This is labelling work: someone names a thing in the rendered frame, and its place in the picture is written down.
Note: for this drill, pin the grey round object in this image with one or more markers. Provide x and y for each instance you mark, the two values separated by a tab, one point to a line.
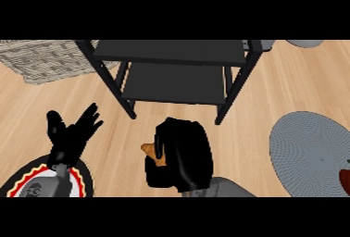
305	43

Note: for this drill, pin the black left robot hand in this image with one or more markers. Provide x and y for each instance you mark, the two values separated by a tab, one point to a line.
68	139

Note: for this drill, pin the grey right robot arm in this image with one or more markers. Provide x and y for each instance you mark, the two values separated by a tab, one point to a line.
219	188

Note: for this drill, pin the black red patterned round plate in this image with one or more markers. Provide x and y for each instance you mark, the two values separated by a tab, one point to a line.
83	179

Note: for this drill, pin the round grey placemat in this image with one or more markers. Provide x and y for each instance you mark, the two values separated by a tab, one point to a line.
309	154

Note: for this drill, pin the golden brown croissant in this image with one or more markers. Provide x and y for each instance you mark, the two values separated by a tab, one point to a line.
151	153

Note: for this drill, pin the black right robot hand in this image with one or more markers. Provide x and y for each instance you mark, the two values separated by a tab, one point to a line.
185	154

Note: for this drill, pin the pale wicker basket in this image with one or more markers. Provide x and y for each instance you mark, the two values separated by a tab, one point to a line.
46	60

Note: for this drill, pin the black tiered shelf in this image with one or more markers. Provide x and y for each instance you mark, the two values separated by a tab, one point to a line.
175	74

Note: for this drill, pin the dark red fruit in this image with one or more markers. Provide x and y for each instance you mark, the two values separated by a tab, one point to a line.
344	180

